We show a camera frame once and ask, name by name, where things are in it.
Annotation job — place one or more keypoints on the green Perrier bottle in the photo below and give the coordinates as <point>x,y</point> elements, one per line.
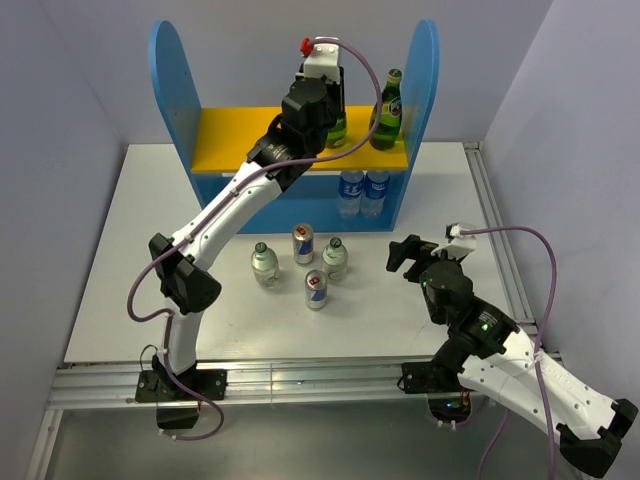
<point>336,136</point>
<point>388,130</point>

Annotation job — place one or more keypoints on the left Pocari Sweat bottle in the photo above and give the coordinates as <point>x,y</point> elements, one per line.
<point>351,184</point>

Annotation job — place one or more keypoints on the front Red Bull can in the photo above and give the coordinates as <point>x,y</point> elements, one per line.
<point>316,288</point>

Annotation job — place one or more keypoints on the aluminium rail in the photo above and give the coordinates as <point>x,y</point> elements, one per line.
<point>113,385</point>
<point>514,287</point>

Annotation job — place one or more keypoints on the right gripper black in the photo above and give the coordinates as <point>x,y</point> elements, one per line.
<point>410,247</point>

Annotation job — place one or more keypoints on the blue and yellow shelf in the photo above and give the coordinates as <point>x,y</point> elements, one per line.
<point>213,142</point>

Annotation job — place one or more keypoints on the rear Red Bull can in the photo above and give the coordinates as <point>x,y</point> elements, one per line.
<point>303,244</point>

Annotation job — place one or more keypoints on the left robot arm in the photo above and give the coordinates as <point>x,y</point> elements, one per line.
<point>183,260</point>

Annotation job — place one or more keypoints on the clear chang bottle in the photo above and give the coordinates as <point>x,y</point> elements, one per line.
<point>335,259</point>
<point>265,265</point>

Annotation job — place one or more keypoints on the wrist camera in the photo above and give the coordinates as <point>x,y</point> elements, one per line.
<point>460,242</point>
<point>321,60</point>

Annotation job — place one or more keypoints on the right aluminium rail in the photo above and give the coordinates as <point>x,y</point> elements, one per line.
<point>514,287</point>

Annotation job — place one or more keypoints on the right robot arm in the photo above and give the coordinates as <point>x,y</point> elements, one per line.
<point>488,352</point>

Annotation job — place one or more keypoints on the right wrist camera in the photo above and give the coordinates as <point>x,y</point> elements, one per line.
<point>460,242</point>

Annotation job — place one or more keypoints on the right clear Chang bottle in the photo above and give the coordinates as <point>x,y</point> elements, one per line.
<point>335,259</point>

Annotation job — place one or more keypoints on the pocari sweat bottle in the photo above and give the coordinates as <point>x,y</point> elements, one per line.
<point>376,185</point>
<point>351,184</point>

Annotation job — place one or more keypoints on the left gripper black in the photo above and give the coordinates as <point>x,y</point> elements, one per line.
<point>342,94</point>

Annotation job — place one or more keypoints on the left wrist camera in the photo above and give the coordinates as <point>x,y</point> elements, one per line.
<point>321,60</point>

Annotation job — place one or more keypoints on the front aluminium rail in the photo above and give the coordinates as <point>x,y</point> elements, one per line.
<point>113,385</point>

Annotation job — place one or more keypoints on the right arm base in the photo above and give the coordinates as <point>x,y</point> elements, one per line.
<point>448,401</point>

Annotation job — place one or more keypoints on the left clear Chang bottle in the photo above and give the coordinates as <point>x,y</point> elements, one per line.
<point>265,265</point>

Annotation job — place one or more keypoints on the red bull can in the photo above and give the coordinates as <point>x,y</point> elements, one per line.
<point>316,288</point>
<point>303,244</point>

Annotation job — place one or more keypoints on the right Pocari Sweat bottle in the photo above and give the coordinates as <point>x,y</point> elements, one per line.
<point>376,185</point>

